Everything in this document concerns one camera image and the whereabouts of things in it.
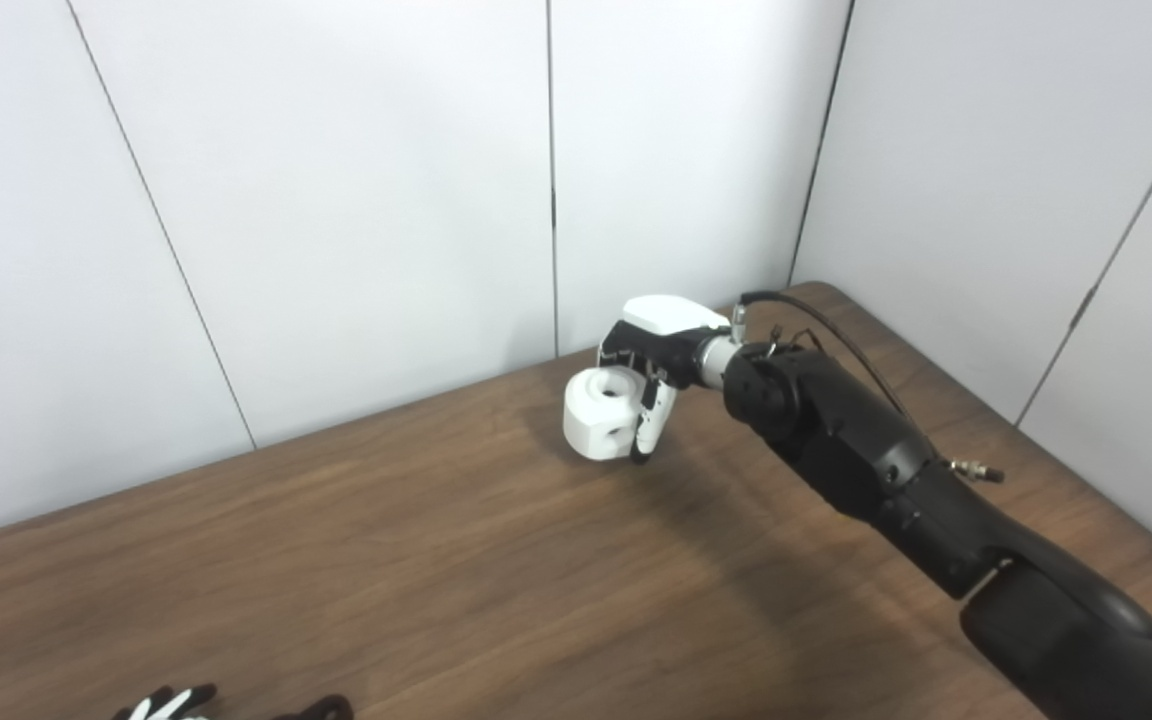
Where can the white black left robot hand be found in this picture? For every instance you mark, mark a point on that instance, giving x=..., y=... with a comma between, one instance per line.
x=166, y=705

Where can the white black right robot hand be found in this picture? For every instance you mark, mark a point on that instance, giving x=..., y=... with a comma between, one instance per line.
x=671, y=320

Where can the round white piece with holes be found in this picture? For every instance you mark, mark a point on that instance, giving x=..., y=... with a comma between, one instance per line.
x=591, y=420

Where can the black flanged holder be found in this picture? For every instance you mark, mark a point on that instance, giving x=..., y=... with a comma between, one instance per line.
x=326, y=708

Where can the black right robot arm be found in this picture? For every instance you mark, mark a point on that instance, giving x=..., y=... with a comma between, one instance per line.
x=866, y=450

